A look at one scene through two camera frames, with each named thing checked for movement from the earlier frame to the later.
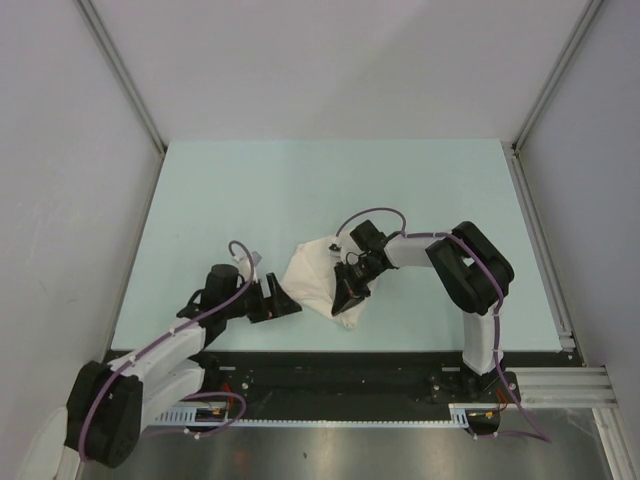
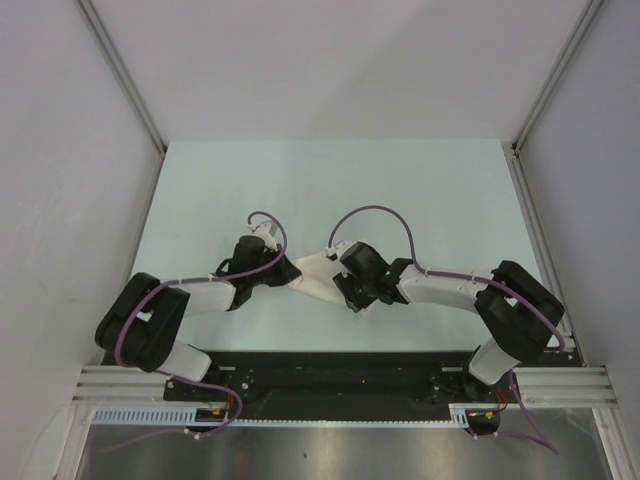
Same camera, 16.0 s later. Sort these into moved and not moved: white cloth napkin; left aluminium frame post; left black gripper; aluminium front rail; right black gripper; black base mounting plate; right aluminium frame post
Moved: white cloth napkin; left black gripper; right black gripper
Not moved: left aluminium frame post; black base mounting plate; right aluminium frame post; aluminium front rail
